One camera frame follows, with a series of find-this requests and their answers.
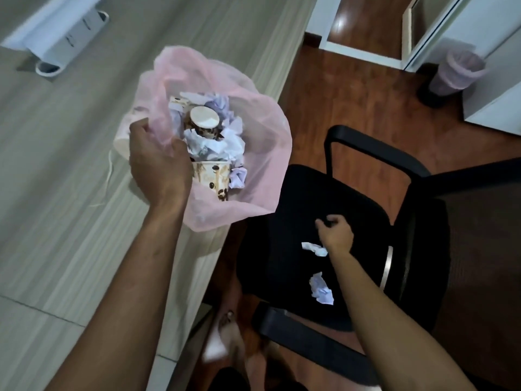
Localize person's right hand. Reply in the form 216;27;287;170
315;214;355;256

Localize person's left hand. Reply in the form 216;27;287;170
129;118;194;209

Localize pink plastic trash bag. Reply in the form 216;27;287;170
113;45;294;233

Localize person's left forearm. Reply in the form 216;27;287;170
44;199;192;391

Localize person's right forearm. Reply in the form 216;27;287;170
326;247;480;391

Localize small crumpled white paper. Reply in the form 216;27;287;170
301;242;329;257

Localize black office chair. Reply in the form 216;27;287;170
235;125;521;391

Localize upturned coffee-bean print paper cup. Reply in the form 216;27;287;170
188;106;223;141

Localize pile of crumpled white papers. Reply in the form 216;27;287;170
169;91;249;190

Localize crushed coffee-bean print paper cup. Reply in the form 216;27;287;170
169;95;193;118

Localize large crumpled white paper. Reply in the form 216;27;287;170
309;272;335;306

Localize black trash bin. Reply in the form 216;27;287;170
417;73;460;109

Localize person's dark shorts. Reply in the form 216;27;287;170
209;354;312;391

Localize white desk power socket box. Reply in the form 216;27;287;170
0;0;110;77

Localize white wardrobe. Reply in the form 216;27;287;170
402;0;521;137

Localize thin white string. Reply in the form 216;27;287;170
90;150;115;208

